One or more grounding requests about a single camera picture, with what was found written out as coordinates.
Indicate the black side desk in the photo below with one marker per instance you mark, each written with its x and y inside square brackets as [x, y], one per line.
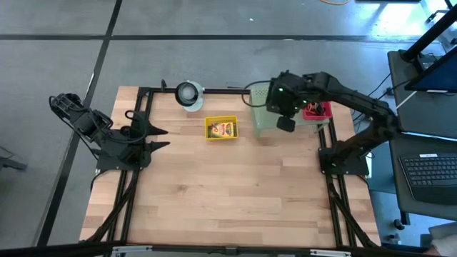
[394, 178]
[403, 89]

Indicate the green perforated metal shelf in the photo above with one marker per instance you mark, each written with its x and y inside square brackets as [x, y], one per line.
[264, 121]

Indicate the grey chair base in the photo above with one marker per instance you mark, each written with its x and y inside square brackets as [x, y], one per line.
[10, 162]

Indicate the black monitor stand pole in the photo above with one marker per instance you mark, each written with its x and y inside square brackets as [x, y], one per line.
[432, 32]

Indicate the silver frame bracket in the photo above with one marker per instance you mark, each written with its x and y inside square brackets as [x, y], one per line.
[330, 252]
[132, 248]

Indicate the orange silicone wristband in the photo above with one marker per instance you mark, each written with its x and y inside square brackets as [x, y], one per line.
[312, 107]

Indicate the Crayola crayon box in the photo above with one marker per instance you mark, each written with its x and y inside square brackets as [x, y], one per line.
[211, 130]
[225, 129]

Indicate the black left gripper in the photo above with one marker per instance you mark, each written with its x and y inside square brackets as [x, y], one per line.
[137, 139]

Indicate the black table edge bar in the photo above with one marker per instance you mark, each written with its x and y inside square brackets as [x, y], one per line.
[196, 247]

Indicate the red plastic basket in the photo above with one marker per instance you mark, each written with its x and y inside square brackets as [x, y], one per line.
[319, 116]

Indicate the black computer keyboard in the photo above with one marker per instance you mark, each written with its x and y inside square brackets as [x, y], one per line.
[428, 175]

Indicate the person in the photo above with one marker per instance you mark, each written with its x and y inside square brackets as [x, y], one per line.
[444, 235]

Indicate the black caster wheel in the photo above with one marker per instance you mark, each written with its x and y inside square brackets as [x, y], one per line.
[398, 224]
[394, 238]

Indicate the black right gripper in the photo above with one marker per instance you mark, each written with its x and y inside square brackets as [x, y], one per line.
[287, 94]

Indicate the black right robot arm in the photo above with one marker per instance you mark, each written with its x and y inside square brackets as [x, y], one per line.
[357, 98]

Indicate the yellow plastic basket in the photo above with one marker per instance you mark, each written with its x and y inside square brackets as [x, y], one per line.
[207, 119]

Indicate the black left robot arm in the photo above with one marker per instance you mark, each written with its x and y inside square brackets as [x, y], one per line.
[82, 121]

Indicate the black aluminium table frame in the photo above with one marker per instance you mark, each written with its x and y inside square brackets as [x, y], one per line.
[221, 91]

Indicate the dark computer monitor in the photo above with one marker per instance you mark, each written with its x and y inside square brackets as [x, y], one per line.
[439, 76]

